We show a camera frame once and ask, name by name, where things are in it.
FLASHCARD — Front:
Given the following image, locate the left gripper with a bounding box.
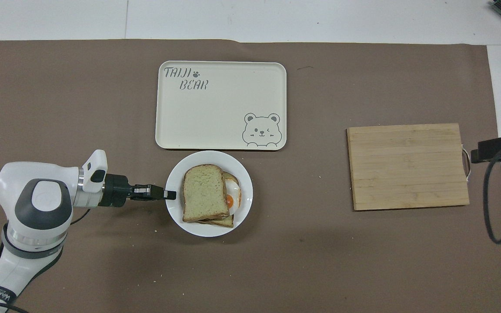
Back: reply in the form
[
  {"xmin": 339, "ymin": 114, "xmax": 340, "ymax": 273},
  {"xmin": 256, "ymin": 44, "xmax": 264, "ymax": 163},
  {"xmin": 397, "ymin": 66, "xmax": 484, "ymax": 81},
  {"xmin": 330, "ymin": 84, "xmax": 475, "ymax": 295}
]
[{"xmin": 104, "ymin": 174, "xmax": 137, "ymax": 208}]

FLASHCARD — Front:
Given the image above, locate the white round plate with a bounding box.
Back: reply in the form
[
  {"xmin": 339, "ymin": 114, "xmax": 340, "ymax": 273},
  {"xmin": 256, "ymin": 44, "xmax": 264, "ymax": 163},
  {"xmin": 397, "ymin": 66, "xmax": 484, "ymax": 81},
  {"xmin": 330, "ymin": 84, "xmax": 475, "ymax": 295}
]
[{"xmin": 165, "ymin": 150, "xmax": 254, "ymax": 237}]

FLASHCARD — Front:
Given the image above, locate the toasted bread slice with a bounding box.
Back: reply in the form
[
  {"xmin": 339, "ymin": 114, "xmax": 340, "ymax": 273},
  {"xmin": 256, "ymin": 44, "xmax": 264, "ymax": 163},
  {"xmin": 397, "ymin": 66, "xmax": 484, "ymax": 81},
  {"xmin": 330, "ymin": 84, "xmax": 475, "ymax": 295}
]
[
  {"xmin": 182, "ymin": 164, "xmax": 230, "ymax": 223},
  {"xmin": 197, "ymin": 171, "xmax": 242, "ymax": 229}
]

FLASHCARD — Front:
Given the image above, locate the fried egg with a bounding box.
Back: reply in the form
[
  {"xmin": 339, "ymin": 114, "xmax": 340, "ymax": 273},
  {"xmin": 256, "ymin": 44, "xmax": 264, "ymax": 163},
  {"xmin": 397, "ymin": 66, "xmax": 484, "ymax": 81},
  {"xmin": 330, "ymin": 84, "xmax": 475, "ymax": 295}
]
[{"xmin": 224, "ymin": 178, "xmax": 242, "ymax": 216}]

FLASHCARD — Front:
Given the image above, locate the cream tray with bear print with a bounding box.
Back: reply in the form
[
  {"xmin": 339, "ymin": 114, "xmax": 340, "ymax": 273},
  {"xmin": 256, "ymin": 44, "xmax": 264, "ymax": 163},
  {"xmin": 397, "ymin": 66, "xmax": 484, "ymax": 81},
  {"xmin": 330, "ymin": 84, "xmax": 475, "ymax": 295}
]
[{"xmin": 155, "ymin": 60, "xmax": 287, "ymax": 151}]

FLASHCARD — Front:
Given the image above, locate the wooden cutting board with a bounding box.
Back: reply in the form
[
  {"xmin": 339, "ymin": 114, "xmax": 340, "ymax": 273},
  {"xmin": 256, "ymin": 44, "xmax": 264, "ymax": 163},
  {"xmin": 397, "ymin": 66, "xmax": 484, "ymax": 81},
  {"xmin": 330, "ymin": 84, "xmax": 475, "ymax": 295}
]
[{"xmin": 347, "ymin": 123, "xmax": 472, "ymax": 212}]

